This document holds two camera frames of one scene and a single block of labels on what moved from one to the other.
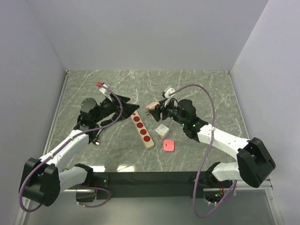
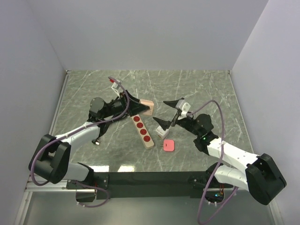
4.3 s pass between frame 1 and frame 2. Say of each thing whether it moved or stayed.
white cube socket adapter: stayed
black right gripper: moved
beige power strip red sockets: stayed
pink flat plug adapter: stayed
